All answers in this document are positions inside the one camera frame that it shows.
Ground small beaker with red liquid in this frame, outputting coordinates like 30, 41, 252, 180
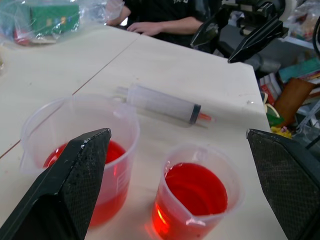
144, 141, 246, 240

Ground green cardboard box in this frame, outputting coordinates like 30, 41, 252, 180
29, 4, 81, 35

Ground black cable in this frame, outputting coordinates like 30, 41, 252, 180
311, 16, 320, 57

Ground teal book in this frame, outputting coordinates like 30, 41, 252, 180
278, 58, 320, 81

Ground large clear plastic syringe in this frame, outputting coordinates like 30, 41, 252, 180
115, 83, 216, 129

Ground clear plastic bag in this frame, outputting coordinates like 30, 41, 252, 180
0, 0, 81, 49

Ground red packet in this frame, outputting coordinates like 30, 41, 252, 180
13, 27, 33, 46

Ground person's black shirt torso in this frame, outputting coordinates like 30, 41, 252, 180
123, 0, 224, 49

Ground large beaker with red liquid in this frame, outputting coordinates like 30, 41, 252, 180
19, 93, 141, 227

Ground stack of books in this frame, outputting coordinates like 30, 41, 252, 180
259, 72, 284, 106

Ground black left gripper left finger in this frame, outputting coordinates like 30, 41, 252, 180
0, 127, 112, 240

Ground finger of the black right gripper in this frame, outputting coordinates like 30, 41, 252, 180
190, 6, 230, 49
227, 16, 284, 64

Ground person's bare hand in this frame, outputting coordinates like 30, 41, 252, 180
126, 20, 165, 37

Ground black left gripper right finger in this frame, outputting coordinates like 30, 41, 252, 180
245, 128, 320, 240

